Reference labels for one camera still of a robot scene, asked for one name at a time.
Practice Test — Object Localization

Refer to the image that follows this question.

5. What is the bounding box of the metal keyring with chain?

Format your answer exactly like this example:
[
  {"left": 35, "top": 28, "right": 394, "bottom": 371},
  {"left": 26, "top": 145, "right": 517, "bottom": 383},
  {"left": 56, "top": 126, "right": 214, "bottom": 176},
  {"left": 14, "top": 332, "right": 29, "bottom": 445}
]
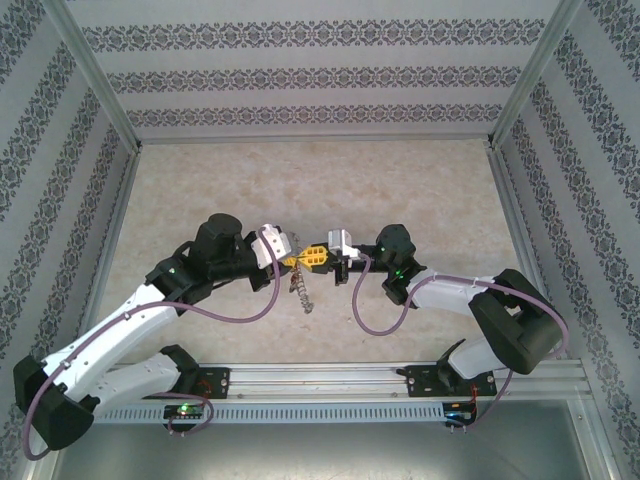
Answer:
[{"left": 287, "top": 259, "right": 317, "bottom": 316}]

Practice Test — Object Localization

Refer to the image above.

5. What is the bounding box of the left controller board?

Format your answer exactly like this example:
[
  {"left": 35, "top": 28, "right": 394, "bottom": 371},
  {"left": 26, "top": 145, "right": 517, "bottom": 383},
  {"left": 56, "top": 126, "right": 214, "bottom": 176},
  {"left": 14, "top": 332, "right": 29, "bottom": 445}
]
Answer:
[{"left": 163, "top": 403, "right": 207, "bottom": 420}]

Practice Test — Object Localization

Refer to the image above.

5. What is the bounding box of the controller board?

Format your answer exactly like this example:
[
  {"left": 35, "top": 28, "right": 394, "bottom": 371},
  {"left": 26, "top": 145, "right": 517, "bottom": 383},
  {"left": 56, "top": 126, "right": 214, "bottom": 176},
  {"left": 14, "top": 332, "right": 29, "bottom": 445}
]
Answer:
[
  {"left": 443, "top": 401, "right": 477, "bottom": 427},
  {"left": 163, "top": 403, "right": 207, "bottom": 420}
]

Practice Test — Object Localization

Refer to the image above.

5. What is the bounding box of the right controller board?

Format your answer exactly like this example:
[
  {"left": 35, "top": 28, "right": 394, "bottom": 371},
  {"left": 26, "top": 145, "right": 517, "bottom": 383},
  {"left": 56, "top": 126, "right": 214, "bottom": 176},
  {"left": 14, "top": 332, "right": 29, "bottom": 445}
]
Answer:
[{"left": 443, "top": 401, "right": 477, "bottom": 427}]

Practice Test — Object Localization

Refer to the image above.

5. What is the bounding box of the grey metal sheet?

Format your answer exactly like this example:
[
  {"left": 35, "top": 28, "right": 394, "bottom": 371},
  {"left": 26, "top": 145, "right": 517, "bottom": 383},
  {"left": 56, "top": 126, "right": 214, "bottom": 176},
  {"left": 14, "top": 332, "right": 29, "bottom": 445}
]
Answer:
[{"left": 47, "top": 399, "right": 609, "bottom": 480}]

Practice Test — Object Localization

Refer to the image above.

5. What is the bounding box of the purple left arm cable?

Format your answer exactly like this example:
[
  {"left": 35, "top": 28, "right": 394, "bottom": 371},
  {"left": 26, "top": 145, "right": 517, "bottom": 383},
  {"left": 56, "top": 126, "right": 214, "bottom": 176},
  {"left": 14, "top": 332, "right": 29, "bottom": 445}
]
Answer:
[{"left": 23, "top": 227, "right": 282, "bottom": 460}]

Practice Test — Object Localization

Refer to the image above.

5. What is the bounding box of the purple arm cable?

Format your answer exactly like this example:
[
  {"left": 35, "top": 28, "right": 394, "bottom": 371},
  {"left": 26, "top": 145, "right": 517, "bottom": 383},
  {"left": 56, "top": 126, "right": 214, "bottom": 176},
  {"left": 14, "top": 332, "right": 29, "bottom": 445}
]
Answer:
[
  {"left": 23, "top": 227, "right": 282, "bottom": 460},
  {"left": 354, "top": 254, "right": 569, "bottom": 431}
]

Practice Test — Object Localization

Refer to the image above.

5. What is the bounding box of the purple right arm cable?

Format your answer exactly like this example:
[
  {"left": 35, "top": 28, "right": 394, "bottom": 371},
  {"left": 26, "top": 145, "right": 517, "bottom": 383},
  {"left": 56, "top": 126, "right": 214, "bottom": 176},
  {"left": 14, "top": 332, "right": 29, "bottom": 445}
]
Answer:
[{"left": 354, "top": 254, "right": 569, "bottom": 431}]

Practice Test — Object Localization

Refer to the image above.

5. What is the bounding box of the aluminium side rail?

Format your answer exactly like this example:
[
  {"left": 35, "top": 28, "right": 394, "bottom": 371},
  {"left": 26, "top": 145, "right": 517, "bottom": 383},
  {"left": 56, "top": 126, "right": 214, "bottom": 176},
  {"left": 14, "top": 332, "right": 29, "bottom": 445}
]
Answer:
[
  {"left": 69, "top": 147, "right": 142, "bottom": 365},
  {"left": 487, "top": 144, "right": 571, "bottom": 361}
]

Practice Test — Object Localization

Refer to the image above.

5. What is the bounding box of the aluminium back rail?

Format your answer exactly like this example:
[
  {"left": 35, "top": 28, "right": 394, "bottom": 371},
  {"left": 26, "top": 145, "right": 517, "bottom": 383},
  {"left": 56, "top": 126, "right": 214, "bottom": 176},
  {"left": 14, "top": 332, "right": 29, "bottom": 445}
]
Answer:
[{"left": 139, "top": 133, "right": 494, "bottom": 146}]

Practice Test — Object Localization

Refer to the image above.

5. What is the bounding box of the aluminium mounting rail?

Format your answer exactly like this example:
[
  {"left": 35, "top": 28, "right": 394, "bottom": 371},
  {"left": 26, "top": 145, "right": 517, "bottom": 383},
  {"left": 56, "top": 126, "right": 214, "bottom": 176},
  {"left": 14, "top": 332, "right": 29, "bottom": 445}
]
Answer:
[{"left": 107, "top": 362, "right": 587, "bottom": 401}]

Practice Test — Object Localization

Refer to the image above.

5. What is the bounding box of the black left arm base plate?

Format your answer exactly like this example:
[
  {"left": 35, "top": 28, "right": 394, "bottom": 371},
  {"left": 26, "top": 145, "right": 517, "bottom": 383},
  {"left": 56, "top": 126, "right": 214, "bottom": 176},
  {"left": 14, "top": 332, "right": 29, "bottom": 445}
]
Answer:
[{"left": 189, "top": 366, "right": 232, "bottom": 400}]

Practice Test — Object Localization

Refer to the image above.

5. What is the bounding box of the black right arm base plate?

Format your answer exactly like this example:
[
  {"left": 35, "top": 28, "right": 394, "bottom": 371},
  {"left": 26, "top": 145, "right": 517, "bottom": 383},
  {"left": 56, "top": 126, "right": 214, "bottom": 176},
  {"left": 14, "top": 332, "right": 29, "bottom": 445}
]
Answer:
[{"left": 407, "top": 363, "right": 497, "bottom": 399}]

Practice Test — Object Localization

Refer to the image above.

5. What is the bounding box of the slotted grey cable duct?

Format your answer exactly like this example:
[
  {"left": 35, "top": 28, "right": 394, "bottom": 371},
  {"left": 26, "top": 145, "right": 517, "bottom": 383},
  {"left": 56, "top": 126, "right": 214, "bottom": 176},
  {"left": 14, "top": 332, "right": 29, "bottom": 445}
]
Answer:
[{"left": 93, "top": 402, "right": 447, "bottom": 425}]

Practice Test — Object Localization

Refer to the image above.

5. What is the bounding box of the aluminium frame post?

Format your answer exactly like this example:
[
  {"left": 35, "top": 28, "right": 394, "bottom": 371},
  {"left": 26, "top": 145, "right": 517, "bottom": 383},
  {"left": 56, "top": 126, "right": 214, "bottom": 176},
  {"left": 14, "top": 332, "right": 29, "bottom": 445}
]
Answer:
[
  {"left": 42, "top": 0, "right": 144, "bottom": 151},
  {"left": 487, "top": 0, "right": 585, "bottom": 151},
  {"left": 564, "top": 394, "right": 634, "bottom": 480}
]

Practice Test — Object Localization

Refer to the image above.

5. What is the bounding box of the aluminium front frame post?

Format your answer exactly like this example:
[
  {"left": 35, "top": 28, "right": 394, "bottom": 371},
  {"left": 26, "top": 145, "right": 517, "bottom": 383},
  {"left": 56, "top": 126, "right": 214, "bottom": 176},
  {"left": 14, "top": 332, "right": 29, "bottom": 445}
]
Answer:
[{"left": 564, "top": 394, "right": 634, "bottom": 480}]

